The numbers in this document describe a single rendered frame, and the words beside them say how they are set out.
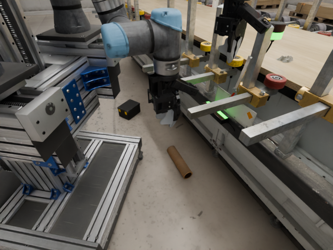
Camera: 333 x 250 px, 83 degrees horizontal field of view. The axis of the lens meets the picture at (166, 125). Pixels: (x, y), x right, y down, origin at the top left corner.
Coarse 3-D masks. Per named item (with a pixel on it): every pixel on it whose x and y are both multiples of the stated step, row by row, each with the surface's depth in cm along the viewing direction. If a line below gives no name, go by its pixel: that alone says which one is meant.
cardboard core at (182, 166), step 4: (168, 148) 160; (172, 148) 159; (168, 152) 160; (172, 152) 156; (176, 152) 156; (172, 156) 155; (176, 156) 152; (180, 156) 153; (172, 160) 155; (176, 160) 150; (180, 160) 149; (176, 164) 149; (180, 164) 147; (184, 164) 146; (180, 168) 145; (184, 168) 143; (188, 168) 144; (180, 172) 145; (184, 172) 141; (188, 172) 141; (184, 176) 142; (188, 176) 146
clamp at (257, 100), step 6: (240, 84) 81; (240, 90) 81; (246, 90) 78; (252, 90) 77; (258, 90) 77; (252, 96) 76; (258, 96) 73; (264, 96) 73; (252, 102) 76; (258, 102) 74; (264, 102) 76
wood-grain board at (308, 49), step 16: (144, 0) 262; (160, 0) 262; (176, 0) 262; (208, 16) 177; (208, 32) 134; (256, 32) 134; (288, 32) 134; (304, 32) 134; (240, 48) 108; (272, 48) 108; (288, 48) 108; (304, 48) 108; (320, 48) 108; (272, 64) 89; (288, 64) 89; (304, 64) 89; (320, 64) 89; (288, 80) 77; (304, 80) 77
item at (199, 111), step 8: (264, 88) 80; (232, 96) 75; (240, 96) 75; (248, 96) 75; (208, 104) 71; (216, 104) 71; (224, 104) 71; (232, 104) 73; (240, 104) 76; (192, 112) 67; (200, 112) 68; (208, 112) 70
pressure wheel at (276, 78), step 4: (268, 76) 78; (272, 76) 79; (276, 76) 77; (280, 76) 78; (264, 80) 80; (268, 80) 77; (272, 80) 76; (276, 80) 75; (280, 80) 75; (284, 80) 75; (264, 84) 80; (268, 84) 78; (272, 84) 76; (276, 84) 76; (280, 84) 75; (284, 84) 76; (272, 88) 77; (276, 88) 77; (280, 88) 77; (268, 100) 84
